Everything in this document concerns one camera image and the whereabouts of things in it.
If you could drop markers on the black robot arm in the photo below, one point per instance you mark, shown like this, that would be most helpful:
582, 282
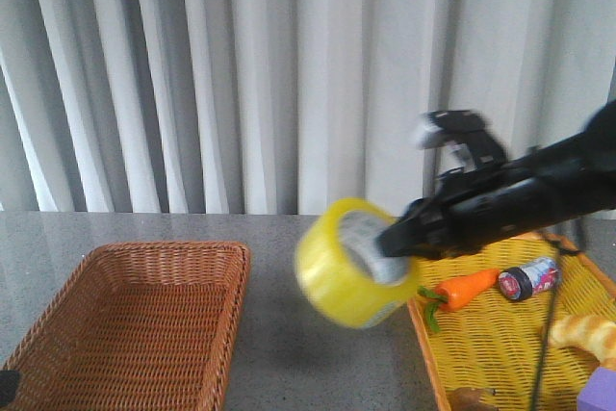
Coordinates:
593, 149

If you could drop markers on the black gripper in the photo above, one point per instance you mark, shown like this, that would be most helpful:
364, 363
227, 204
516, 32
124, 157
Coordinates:
462, 218

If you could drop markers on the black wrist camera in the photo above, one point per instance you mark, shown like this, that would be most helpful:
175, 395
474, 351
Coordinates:
466, 135

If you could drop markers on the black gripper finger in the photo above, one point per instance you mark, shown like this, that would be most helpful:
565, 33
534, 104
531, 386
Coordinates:
9, 382

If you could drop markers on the small black-lidded jar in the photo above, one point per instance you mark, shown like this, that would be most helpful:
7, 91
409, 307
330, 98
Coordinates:
524, 281

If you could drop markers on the purple block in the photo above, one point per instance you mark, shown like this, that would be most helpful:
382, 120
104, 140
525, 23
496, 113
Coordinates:
598, 394

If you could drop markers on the toy croissant bread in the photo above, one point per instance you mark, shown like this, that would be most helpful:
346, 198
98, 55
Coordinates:
591, 333

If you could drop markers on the yellow wicker basket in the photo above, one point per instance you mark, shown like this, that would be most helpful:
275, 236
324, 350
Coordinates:
494, 342

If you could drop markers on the orange toy carrot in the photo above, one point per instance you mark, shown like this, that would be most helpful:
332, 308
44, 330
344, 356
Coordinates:
455, 293

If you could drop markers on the brown wicker basket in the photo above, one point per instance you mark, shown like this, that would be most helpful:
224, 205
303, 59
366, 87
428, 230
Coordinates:
137, 326

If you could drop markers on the grey pleated curtain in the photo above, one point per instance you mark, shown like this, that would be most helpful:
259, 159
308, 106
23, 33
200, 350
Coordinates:
277, 106

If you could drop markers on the yellow tape roll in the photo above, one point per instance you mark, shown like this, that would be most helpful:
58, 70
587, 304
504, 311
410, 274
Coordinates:
343, 273

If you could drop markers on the brown toy piece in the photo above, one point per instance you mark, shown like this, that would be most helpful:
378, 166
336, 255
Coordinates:
470, 398

